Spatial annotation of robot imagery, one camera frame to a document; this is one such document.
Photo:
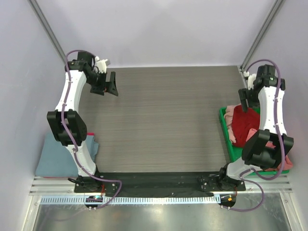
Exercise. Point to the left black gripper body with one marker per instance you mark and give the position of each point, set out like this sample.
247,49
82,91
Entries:
100,84

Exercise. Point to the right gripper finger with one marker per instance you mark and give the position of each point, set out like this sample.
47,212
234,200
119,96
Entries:
241,93
244,106

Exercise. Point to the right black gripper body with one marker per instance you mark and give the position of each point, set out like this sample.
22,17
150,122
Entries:
244,96

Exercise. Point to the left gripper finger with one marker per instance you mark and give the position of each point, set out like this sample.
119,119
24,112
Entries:
112,76
113,88

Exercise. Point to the salmon pink t shirt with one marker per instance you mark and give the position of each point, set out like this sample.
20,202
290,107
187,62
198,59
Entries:
263,150

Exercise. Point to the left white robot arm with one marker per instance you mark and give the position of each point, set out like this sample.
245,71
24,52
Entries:
66,124

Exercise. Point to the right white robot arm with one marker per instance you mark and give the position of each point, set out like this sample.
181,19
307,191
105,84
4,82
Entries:
270,87

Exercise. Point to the dark red t shirt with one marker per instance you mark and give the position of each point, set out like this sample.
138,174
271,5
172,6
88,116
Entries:
244,125

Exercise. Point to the light pink t shirt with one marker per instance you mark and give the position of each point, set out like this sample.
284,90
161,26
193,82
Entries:
228,117

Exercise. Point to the green plastic bin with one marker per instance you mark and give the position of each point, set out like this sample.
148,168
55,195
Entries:
235,152

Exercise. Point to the folded blue t shirt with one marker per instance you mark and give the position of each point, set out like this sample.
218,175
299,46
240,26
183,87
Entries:
56,160

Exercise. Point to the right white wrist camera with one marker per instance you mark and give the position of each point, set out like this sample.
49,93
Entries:
250,78

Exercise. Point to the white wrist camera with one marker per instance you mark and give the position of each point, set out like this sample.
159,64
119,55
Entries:
250,78
101,64

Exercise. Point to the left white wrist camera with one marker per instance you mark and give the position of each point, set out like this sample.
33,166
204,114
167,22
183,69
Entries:
101,64

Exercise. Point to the right aluminium frame post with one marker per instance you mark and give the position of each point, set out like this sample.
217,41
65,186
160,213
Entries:
274,10

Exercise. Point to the aluminium frame post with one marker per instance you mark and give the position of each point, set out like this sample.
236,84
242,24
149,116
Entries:
274,10
47,28

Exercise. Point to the left aluminium frame post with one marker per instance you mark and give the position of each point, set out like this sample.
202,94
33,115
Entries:
47,28

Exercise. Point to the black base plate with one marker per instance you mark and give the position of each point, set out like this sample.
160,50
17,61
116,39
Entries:
157,184

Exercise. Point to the aluminium front rail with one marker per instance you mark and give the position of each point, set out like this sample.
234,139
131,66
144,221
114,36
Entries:
60,186

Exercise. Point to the slotted cable duct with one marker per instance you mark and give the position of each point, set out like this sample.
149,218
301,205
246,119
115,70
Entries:
95,200

